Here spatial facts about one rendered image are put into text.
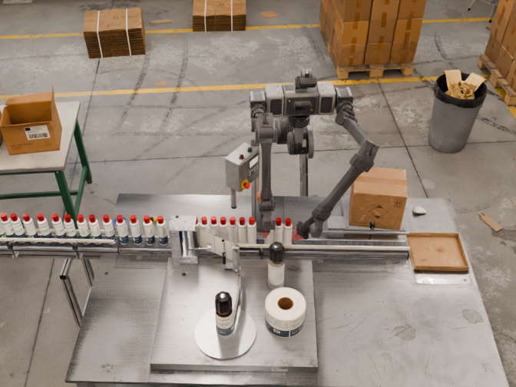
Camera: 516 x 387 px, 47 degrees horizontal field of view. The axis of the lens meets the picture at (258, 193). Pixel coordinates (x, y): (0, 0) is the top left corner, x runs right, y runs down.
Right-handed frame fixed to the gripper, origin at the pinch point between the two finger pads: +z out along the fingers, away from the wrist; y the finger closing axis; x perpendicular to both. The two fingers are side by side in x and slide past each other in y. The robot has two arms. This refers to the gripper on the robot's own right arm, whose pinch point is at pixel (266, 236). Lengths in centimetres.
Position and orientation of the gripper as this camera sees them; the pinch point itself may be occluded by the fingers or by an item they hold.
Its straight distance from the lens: 326.3
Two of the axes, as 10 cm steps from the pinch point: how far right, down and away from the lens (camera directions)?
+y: 10.0, 0.1, -0.2
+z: 0.1, 7.4, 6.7
